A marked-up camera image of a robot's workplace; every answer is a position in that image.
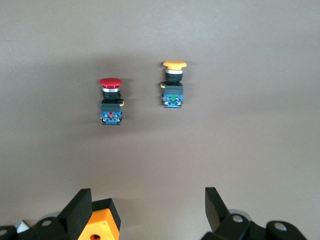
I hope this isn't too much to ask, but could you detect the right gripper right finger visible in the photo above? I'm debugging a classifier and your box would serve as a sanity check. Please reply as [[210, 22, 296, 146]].
[[202, 186, 252, 240]]

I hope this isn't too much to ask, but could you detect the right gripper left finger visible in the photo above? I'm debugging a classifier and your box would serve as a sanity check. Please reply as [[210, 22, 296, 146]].
[[32, 188, 94, 240]]

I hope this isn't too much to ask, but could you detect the red mushroom push button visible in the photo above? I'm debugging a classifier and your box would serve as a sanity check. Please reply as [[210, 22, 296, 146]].
[[98, 77, 126, 126]]

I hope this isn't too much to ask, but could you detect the yellow mushroom push button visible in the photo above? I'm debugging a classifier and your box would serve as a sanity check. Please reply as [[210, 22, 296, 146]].
[[159, 60, 188, 109]]

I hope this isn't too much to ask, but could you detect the orange button enclosure box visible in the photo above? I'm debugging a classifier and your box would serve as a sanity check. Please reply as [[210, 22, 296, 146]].
[[74, 198, 122, 240]]

